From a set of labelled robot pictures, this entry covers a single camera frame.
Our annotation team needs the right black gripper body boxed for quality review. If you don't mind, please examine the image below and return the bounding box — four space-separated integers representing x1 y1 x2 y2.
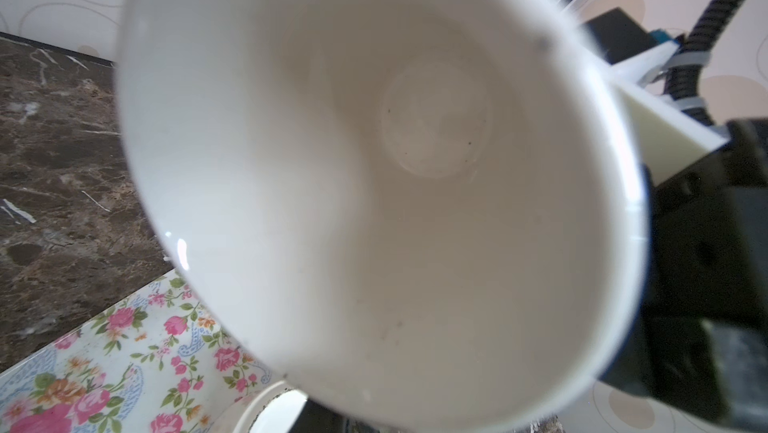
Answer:
602 118 767 432

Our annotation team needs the light green ceramic mug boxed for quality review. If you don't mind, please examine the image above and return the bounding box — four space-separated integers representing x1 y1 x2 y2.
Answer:
116 0 649 432

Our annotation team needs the white ceramic mug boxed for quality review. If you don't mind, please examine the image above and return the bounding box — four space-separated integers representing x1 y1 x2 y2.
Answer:
210 381 308 433

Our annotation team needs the black metal cup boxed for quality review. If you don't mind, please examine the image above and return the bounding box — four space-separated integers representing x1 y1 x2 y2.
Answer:
288 400 379 433

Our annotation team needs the floral rectangular serving tray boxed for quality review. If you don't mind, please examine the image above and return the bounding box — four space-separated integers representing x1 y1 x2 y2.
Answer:
1 271 274 432

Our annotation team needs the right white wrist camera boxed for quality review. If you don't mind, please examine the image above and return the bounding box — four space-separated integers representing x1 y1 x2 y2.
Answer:
584 8 728 184

